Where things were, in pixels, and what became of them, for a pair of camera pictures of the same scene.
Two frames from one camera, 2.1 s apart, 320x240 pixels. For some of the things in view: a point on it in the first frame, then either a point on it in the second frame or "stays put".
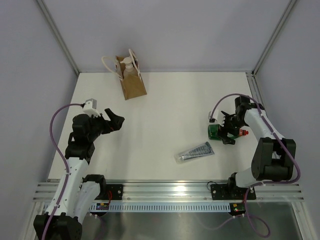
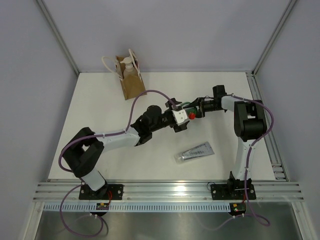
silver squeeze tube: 202,150 stays put
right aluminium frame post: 289,7 stays put
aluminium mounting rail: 180,191 stays put
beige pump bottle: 129,70 stays put
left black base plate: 116,190 stays put
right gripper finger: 227,116 → 195,103
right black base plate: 231,192 stays put
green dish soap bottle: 213,131 → 191,112
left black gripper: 109,125 → 170,104
